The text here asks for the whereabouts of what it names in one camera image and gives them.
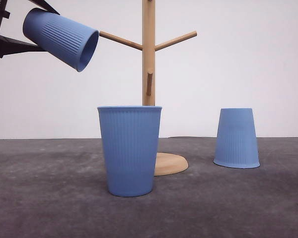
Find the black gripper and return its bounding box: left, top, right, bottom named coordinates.
left=0, top=0, right=60, bottom=58

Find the blue ribbed cup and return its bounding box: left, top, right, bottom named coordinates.
left=214, top=108, right=260, bottom=169
left=98, top=106, right=162, bottom=197
left=23, top=8, right=99, bottom=72

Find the wooden mug tree stand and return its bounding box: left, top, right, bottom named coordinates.
left=99, top=0, right=197, bottom=177

